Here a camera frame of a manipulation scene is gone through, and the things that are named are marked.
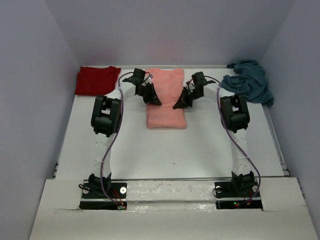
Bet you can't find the red folded t shirt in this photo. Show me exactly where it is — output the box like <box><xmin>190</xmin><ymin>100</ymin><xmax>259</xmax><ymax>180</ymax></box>
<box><xmin>74</xmin><ymin>66</ymin><xmax>121</xmax><ymax>97</ymax></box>

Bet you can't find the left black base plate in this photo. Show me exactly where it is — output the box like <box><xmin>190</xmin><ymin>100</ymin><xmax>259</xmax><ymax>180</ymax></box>
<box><xmin>78</xmin><ymin>181</ymin><xmax>128</xmax><ymax>211</ymax></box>

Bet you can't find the pink t shirt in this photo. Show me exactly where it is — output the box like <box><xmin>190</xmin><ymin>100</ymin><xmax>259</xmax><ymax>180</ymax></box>
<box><xmin>146</xmin><ymin>68</ymin><xmax>187</xmax><ymax>129</ymax></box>

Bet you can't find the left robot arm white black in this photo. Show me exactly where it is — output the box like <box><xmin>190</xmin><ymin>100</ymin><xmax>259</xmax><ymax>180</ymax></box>
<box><xmin>87</xmin><ymin>68</ymin><xmax>162</xmax><ymax>198</ymax></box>

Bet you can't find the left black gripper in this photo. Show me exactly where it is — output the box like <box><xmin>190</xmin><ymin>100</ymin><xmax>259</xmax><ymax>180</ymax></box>
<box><xmin>136</xmin><ymin>83</ymin><xmax>162</xmax><ymax>106</ymax></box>

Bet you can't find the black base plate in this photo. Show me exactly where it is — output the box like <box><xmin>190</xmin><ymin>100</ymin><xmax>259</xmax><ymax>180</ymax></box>
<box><xmin>78</xmin><ymin>181</ymin><xmax>128</xmax><ymax>211</ymax></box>
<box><xmin>212</xmin><ymin>181</ymin><xmax>263</xmax><ymax>210</ymax></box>

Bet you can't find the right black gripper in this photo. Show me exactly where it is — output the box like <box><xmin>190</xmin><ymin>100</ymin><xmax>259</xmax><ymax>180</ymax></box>
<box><xmin>173</xmin><ymin>86</ymin><xmax>203</xmax><ymax>109</ymax></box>

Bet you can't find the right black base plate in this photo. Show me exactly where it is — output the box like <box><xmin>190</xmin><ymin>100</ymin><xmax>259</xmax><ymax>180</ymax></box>
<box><xmin>212</xmin><ymin>181</ymin><xmax>263</xmax><ymax>210</ymax></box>

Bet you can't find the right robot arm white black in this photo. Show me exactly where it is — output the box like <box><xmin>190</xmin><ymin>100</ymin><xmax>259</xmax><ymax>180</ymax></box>
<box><xmin>173</xmin><ymin>72</ymin><xmax>261</xmax><ymax>203</ymax></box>

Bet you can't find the blue crumpled t shirt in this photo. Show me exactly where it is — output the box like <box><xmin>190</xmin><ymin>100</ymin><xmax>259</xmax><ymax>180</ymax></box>
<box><xmin>220</xmin><ymin>60</ymin><xmax>274</xmax><ymax>108</ymax></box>

